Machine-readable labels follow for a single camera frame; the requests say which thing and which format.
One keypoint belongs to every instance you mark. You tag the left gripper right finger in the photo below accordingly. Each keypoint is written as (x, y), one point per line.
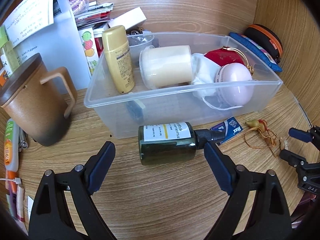
(269, 217)

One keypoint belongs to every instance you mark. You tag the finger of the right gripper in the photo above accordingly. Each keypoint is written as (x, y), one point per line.
(293, 159)
(304, 136)

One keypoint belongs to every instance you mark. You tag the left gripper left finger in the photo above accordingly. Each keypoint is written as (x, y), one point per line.
(50, 216)

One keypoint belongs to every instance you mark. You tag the gourd charm with cord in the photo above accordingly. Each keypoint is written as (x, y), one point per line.
(273, 142)

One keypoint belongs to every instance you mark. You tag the pink round box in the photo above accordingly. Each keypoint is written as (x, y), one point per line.
(236, 92)

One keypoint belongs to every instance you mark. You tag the red drawstring pouch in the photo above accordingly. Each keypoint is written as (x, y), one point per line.
(228, 55)

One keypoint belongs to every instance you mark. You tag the dark green pump bottle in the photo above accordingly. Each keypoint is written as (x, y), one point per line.
(173, 142)

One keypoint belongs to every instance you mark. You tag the cream candle jar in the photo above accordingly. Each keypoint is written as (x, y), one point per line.
(165, 66)

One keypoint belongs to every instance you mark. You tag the small green patterned eraser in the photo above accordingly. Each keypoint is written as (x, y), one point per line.
(136, 109)

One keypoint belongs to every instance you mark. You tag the blue Max staples box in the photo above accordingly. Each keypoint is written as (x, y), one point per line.
(231, 127)

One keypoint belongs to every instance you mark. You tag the blue colourful pouch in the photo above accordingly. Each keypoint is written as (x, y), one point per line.
(257, 50)

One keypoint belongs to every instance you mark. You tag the orange white tube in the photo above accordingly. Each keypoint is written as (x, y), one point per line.
(11, 143)

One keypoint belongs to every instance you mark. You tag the black orange zip case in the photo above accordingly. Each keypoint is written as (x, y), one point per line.
(267, 39)

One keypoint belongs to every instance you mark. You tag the white cloth pouch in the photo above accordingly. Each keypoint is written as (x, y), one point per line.
(205, 71)

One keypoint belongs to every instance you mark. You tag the brown mug with lid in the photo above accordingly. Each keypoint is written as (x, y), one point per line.
(40, 101)

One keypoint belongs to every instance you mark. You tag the clear plastic storage bin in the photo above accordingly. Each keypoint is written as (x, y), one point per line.
(176, 103)

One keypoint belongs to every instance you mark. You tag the white file holder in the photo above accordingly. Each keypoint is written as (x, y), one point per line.
(59, 45)

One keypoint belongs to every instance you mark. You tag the sticker sheet with characters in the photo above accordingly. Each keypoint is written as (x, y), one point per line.
(90, 48)

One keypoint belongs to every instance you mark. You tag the gold lotion bottle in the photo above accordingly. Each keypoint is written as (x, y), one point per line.
(118, 58)

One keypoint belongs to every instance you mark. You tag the glass bowl of trinkets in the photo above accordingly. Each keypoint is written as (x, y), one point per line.
(138, 40)

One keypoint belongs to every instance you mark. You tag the white paper sheet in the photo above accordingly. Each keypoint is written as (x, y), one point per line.
(27, 18)

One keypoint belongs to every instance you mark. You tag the white rectangular box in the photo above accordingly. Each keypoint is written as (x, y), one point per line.
(129, 20)

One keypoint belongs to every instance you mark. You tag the stack of booklets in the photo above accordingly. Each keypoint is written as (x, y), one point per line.
(96, 14)

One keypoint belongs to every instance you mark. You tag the pink item in bag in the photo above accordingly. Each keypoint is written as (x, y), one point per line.
(79, 6)

